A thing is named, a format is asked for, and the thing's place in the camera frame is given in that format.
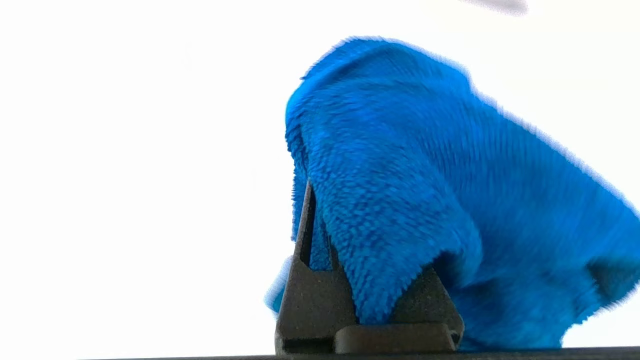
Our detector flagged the blue microfiber towel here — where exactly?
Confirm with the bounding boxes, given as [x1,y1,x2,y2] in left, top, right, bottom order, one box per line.
[265,36,640,351]

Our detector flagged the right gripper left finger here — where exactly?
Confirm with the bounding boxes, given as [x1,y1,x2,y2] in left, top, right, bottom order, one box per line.
[274,181,359,355]

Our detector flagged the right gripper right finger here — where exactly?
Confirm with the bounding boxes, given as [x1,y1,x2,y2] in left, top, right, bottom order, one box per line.
[387,265,465,348]

